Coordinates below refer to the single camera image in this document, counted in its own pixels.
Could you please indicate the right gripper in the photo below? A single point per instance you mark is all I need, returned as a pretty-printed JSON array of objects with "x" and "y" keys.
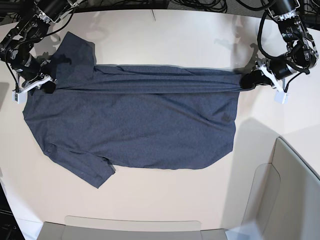
[{"x": 34, "y": 70}]

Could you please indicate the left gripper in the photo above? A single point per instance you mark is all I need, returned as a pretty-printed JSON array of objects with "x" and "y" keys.
[{"x": 278, "y": 68}]

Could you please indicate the dark blue t-shirt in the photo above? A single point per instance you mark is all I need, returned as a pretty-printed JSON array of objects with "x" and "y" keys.
[{"x": 137, "y": 116}]

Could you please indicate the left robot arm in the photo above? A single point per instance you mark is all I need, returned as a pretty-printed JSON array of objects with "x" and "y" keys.
[{"x": 301, "y": 53}]

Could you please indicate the grey chair right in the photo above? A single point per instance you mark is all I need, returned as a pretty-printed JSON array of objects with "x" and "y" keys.
[{"x": 284, "y": 200}]

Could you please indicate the grey chair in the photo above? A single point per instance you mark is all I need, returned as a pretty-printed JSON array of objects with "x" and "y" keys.
[
  {"x": 84, "y": 228},
  {"x": 284, "y": 200}
]

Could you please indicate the grey chair bottom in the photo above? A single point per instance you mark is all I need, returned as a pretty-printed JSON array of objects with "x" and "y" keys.
[{"x": 84, "y": 228}]

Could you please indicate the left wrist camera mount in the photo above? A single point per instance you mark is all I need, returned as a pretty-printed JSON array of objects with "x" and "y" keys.
[{"x": 282, "y": 86}]

